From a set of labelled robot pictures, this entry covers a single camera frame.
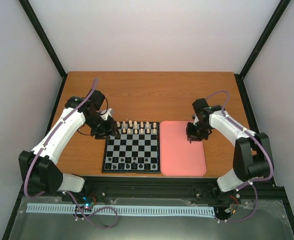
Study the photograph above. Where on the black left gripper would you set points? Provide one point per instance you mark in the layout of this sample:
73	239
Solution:
110	130

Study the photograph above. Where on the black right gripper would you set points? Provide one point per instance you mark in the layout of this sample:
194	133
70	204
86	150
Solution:
192	136

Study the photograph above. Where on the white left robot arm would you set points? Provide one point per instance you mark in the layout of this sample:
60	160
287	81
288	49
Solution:
38	167

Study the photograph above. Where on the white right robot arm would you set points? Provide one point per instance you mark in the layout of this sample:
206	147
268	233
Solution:
252	158

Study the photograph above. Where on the black white chess board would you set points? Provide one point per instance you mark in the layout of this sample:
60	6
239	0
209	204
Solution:
140	145

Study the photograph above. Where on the pink tray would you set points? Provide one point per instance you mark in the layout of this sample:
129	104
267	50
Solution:
178	156

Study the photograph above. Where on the white king piece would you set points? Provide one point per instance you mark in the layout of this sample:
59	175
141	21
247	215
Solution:
135	123

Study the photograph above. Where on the black king piece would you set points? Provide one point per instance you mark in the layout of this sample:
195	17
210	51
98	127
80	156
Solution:
134	166

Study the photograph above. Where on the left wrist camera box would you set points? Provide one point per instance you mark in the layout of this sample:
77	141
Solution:
105	114

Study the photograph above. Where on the light blue cable duct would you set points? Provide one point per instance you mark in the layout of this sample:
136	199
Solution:
124	210

